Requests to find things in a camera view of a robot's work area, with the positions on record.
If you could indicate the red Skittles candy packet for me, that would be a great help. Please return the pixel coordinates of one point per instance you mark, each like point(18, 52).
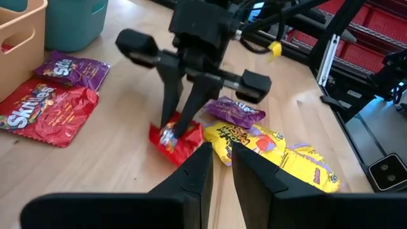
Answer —
point(181, 149)
point(57, 117)

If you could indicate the yellow Sour Patch candy packet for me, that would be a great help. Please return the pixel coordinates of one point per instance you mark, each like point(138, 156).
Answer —
point(308, 168)
point(248, 143)

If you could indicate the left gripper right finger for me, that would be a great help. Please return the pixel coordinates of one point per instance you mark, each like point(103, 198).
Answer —
point(286, 213)

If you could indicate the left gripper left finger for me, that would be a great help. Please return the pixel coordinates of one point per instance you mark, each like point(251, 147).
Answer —
point(159, 211)

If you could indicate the green teal plastic basket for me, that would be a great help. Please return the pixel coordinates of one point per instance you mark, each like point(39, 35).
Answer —
point(73, 28)

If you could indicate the purple Skittles candy packet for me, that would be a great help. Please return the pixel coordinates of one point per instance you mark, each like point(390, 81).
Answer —
point(232, 113)
point(73, 70)

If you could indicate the red plastic storage bin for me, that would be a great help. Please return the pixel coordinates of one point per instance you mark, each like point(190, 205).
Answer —
point(362, 57)
point(384, 25)

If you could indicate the silver frame bracket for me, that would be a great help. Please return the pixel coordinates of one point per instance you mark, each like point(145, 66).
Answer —
point(327, 60)

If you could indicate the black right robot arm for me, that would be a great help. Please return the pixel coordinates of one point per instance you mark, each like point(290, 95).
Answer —
point(280, 14)

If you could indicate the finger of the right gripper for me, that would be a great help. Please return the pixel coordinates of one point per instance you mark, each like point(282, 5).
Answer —
point(171, 89)
point(200, 92)

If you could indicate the orange plastic basket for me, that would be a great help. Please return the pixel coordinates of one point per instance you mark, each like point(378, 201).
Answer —
point(19, 73)

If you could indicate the yellow tape tag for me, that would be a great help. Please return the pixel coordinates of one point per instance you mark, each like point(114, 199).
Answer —
point(275, 49)

